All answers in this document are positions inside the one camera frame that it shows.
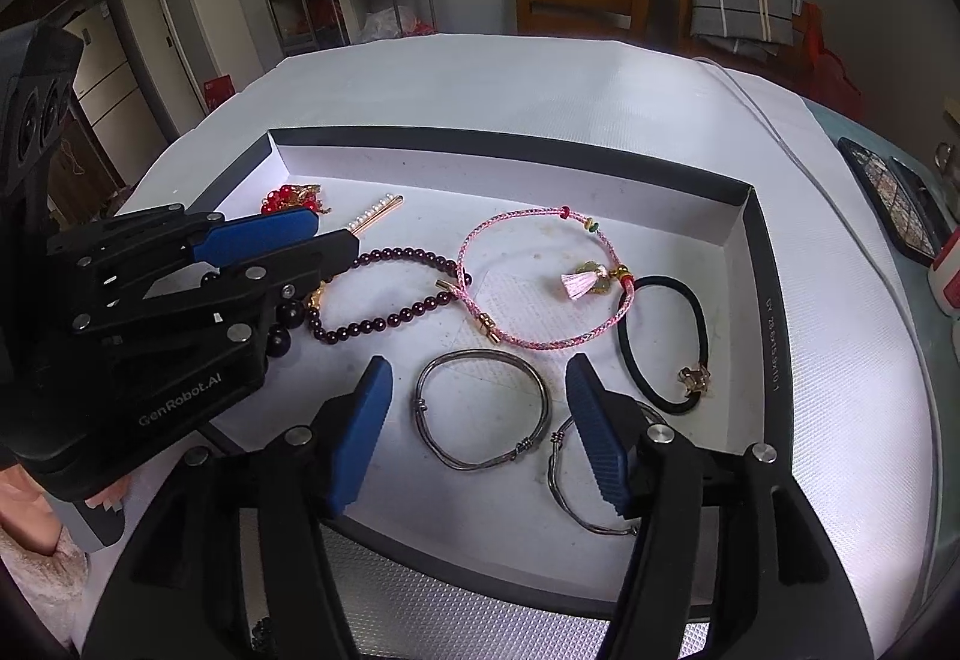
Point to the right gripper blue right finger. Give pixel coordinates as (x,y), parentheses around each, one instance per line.
(780,589)

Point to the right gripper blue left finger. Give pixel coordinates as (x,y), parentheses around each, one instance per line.
(228,560)

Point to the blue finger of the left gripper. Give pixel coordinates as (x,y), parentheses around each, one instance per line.
(228,242)
(255,285)

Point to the pearl hair clip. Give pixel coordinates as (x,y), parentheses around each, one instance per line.
(375,213)

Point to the thin grey bangle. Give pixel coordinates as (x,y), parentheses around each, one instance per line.
(575,495)
(478,410)

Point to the dark grey jewelry box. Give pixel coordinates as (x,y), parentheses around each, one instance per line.
(644,266)

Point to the person's left hand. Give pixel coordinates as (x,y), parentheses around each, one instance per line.
(36,521)

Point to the white bottle red label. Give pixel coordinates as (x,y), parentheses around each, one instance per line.
(944,276)

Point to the black tray on table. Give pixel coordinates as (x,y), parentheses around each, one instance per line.
(901,200)

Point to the grey plaid cloth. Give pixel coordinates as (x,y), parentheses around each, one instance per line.
(752,28)

